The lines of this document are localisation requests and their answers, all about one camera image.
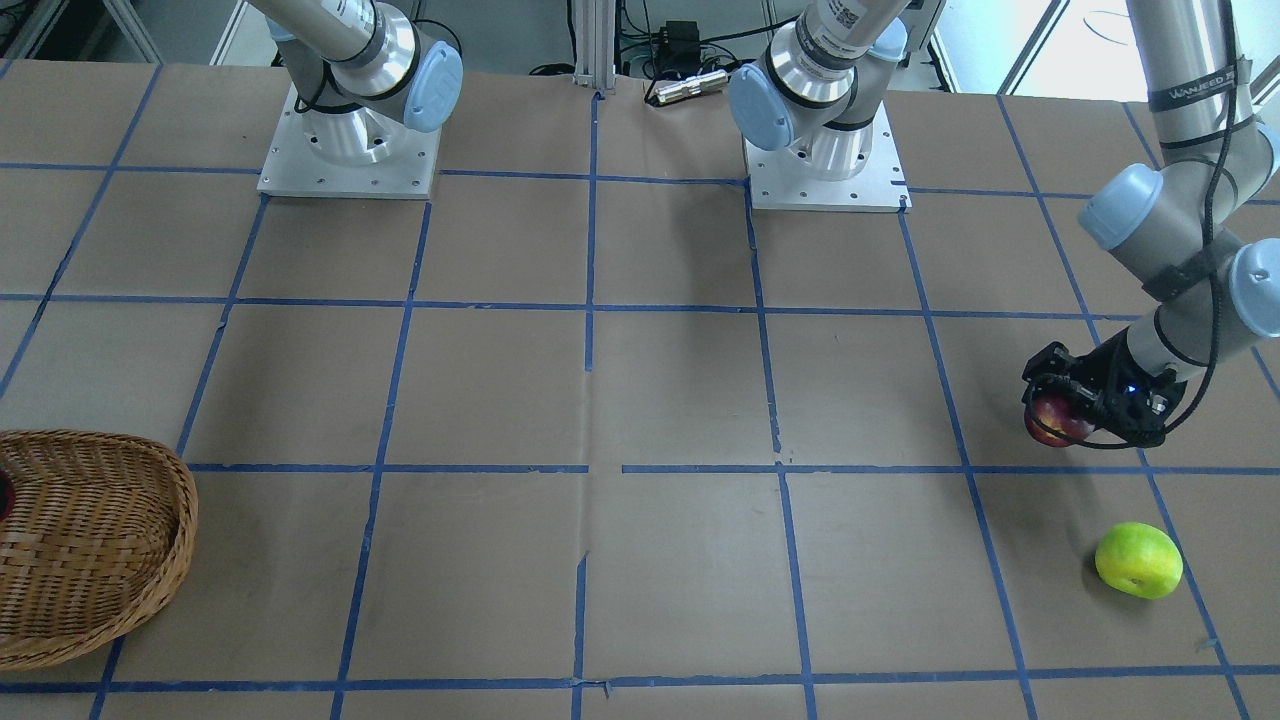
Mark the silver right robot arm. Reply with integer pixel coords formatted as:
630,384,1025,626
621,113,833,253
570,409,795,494
252,1,465,132

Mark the aluminium frame post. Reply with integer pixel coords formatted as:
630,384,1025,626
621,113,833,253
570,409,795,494
570,0,617,94

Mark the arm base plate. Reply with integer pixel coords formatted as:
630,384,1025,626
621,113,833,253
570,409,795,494
742,104,913,213
257,87,440,201

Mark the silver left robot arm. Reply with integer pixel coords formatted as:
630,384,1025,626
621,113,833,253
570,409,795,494
1021,1,1277,450

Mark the green apple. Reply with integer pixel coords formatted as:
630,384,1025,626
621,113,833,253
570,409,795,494
1093,521,1185,600

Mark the silver cylindrical connector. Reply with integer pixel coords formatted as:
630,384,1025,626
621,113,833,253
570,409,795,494
644,69,730,108

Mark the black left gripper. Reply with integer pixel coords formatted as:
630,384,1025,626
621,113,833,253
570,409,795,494
1021,342,1179,448

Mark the woven wicker basket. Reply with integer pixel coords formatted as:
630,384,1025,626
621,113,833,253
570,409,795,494
1,429,198,671

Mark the red apple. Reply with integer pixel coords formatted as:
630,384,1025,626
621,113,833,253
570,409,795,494
1024,395,1096,448

